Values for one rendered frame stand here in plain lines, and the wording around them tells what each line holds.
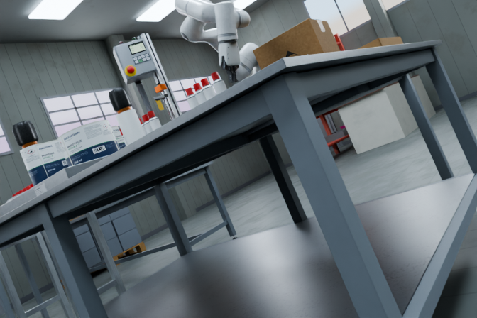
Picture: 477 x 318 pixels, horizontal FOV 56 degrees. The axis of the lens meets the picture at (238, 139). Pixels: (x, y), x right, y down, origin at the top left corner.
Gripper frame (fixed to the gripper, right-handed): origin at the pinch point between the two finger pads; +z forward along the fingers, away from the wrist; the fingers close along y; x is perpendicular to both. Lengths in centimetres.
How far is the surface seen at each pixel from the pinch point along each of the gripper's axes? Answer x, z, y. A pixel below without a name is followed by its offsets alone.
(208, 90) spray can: -12.7, 4.4, 1.6
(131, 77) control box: -64, -5, -2
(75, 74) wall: -629, -22, -376
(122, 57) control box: -68, -16, -1
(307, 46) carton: 28.0, -9.7, -18.3
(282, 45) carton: 16.6, -11.6, -17.4
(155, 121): -49, 18, 1
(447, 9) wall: -59, -69, -862
